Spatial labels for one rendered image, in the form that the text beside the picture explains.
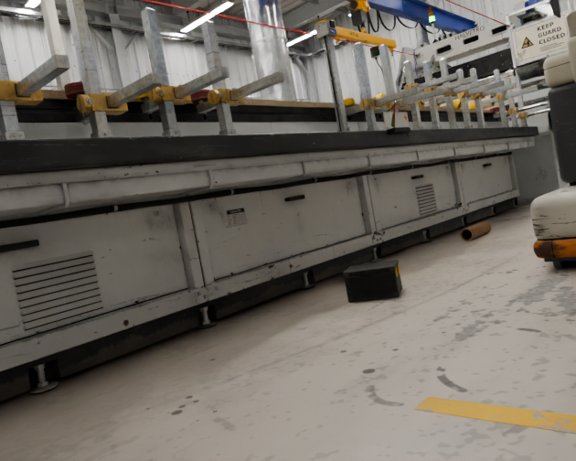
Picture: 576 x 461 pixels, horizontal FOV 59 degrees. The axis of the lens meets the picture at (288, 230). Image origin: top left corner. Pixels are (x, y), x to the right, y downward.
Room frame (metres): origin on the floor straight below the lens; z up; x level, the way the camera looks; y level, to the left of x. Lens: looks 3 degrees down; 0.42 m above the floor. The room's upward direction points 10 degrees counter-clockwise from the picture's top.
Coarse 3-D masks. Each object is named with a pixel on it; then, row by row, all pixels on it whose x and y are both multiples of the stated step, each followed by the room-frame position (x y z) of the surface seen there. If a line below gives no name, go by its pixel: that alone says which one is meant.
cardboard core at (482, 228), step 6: (480, 222) 3.24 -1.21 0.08; (486, 222) 3.26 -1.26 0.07; (468, 228) 3.07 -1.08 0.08; (474, 228) 3.10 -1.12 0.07; (480, 228) 3.15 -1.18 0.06; (486, 228) 3.22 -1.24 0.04; (462, 234) 3.10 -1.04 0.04; (468, 234) 3.17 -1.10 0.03; (474, 234) 3.06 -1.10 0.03; (480, 234) 3.15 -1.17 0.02; (468, 240) 3.07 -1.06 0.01
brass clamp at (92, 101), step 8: (80, 96) 1.48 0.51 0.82; (88, 96) 1.48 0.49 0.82; (96, 96) 1.50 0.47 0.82; (104, 96) 1.51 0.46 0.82; (80, 104) 1.49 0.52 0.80; (88, 104) 1.47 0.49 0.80; (96, 104) 1.49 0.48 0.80; (104, 104) 1.51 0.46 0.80; (80, 112) 1.49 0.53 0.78; (88, 112) 1.49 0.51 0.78; (112, 112) 1.55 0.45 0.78; (120, 112) 1.56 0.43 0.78
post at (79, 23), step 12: (72, 0) 1.49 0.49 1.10; (72, 12) 1.50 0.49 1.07; (84, 12) 1.52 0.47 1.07; (72, 24) 1.51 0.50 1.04; (84, 24) 1.51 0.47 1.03; (84, 36) 1.50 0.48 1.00; (84, 48) 1.50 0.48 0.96; (84, 60) 1.49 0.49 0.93; (84, 72) 1.50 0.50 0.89; (96, 72) 1.52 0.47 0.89; (84, 84) 1.51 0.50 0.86; (96, 84) 1.51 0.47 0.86; (96, 120) 1.49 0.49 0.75
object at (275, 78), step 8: (280, 72) 1.74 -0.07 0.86; (256, 80) 1.80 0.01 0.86; (264, 80) 1.77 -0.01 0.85; (272, 80) 1.75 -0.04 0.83; (280, 80) 1.74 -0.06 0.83; (240, 88) 1.85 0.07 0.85; (248, 88) 1.83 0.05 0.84; (256, 88) 1.80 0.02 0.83; (264, 88) 1.80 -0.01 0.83; (232, 96) 1.88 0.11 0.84; (240, 96) 1.86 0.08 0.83; (200, 104) 2.00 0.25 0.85; (208, 104) 1.97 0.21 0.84; (200, 112) 2.01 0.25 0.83
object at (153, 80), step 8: (152, 72) 1.36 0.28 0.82; (136, 80) 1.41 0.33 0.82; (144, 80) 1.38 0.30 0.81; (152, 80) 1.36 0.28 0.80; (160, 80) 1.38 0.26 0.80; (128, 88) 1.44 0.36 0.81; (136, 88) 1.41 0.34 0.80; (144, 88) 1.39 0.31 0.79; (152, 88) 1.40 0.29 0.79; (112, 96) 1.50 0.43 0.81; (120, 96) 1.47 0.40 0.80; (128, 96) 1.44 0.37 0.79; (136, 96) 1.46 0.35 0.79; (112, 104) 1.50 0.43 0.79; (120, 104) 1.52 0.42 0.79; (80, 120) 1.63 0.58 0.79; (88, 120) 1.64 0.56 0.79
